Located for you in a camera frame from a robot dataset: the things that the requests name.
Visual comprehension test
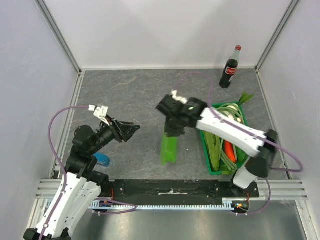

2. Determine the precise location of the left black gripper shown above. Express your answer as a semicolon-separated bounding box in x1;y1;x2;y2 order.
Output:
88;114;140;154

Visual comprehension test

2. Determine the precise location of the green paper box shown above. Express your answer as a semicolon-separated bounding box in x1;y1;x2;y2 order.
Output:
160;123;177;165

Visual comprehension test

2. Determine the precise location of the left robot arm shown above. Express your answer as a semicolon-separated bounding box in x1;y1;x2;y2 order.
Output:
23;116;141;240

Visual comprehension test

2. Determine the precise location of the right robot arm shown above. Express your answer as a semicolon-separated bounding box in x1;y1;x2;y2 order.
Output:
156;92;278;197

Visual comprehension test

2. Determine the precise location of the blue small box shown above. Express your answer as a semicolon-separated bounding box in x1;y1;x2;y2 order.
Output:
94;152;110;168

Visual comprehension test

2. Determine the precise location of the green plastic tray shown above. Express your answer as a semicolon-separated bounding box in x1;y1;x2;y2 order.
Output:
200;102;248;175

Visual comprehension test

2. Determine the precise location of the orange carrot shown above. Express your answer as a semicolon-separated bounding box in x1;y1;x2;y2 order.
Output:
224;141;237;163

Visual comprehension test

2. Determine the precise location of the green long beans bundle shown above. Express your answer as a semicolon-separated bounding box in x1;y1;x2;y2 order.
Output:
217;103;244;174

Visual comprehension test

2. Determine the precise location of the cola glass bottle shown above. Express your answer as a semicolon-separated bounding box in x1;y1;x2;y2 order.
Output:
219;45;242;89

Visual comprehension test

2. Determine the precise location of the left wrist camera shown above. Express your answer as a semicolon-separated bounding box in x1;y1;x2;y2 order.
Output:
88;105;110;126

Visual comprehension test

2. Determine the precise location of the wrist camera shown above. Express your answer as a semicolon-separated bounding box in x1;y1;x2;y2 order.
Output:
170;89;188;105
88;105;110;126

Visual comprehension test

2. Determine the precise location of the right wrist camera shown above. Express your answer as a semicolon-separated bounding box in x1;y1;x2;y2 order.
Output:
170;89;188;105

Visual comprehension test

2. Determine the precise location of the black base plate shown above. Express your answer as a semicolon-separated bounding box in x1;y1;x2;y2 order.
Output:
100;179;260;206

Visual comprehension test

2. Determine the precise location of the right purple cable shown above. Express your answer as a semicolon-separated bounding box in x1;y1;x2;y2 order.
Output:
173;72;304;172

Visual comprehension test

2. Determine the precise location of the grey cable duct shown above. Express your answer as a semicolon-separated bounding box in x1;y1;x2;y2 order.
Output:
88;200;235;211

